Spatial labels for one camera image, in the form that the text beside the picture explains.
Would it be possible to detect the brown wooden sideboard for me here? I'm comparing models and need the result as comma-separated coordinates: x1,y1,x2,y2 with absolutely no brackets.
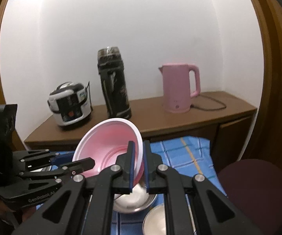
25,92,257,165

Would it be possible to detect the person's left hand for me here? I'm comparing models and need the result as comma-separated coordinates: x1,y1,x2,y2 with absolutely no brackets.
0,201,36,228

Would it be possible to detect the white black rice cooker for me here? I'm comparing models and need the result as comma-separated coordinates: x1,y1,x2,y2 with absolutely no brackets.
47,82,93,127

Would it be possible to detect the pink electric kettle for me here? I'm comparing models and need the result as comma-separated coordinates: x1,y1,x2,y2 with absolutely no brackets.
159,64,201,113

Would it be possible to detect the blue plaid tablecloth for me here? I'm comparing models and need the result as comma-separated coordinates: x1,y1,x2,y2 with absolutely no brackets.
111,136,225,234

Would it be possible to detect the black kettle cable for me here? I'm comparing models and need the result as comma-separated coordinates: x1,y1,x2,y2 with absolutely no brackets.
191,93,228,111

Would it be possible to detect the pink plastic bowl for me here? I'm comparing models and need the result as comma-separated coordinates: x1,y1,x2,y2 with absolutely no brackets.
72,118,144,186

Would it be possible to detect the brown right wooden door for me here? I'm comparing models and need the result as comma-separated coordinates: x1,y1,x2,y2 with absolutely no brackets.
243,0,282,169

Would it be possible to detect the dark red round stool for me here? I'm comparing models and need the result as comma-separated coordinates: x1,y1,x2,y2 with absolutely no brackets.
218,159,282,234

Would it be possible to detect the stainless steel bowl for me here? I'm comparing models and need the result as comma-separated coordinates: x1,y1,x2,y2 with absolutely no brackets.
142,204,166,235
113,182,157,214

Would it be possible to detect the black thermos flask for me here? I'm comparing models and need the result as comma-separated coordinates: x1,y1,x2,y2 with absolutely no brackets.
97,47,132,119

